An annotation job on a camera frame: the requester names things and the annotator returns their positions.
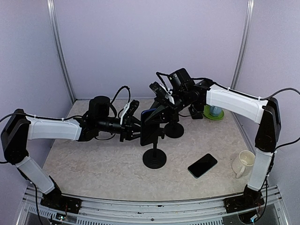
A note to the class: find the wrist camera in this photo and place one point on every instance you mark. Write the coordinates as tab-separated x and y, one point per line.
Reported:
163	95
129	110

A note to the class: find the aluminium frame post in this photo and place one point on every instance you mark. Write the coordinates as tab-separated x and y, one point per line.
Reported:
59	49
244	42

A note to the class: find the left aluminium frame post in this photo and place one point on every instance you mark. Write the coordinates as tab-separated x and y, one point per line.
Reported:
59	49

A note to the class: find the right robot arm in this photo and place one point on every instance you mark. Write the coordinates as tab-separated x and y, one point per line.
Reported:
186	91

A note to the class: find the black folding phone stand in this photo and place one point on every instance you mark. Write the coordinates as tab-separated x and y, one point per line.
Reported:
196	111

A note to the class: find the green saucer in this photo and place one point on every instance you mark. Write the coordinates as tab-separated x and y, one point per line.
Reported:
207	114

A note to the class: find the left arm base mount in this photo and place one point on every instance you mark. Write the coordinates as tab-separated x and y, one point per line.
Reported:
56	200

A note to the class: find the right aluminium frame post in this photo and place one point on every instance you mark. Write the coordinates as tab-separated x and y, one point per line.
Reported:
244	42

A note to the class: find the light blue mug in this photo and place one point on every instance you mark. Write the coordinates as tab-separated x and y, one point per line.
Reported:
215	111

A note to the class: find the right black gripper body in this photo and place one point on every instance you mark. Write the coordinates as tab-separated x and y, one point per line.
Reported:
172	111

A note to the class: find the black round-base stand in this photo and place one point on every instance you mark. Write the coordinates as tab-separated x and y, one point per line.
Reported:
174	129
153	158

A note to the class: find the teal phone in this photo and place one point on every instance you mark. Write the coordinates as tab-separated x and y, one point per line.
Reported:
201	166

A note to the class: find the cream ceramic mug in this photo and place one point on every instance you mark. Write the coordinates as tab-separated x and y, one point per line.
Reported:
243	163

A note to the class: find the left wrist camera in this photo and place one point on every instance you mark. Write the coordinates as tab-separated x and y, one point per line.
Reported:
129	110

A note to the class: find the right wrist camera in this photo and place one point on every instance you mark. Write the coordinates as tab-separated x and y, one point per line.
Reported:
163	95

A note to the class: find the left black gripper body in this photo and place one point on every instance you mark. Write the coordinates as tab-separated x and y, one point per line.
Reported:
124	128

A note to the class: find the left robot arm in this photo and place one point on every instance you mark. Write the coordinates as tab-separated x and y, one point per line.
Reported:
101	116

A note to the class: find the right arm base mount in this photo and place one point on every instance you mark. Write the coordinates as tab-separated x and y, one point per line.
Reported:
249	199

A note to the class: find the blue phone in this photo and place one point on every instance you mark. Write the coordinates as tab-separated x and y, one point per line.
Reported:
147	127

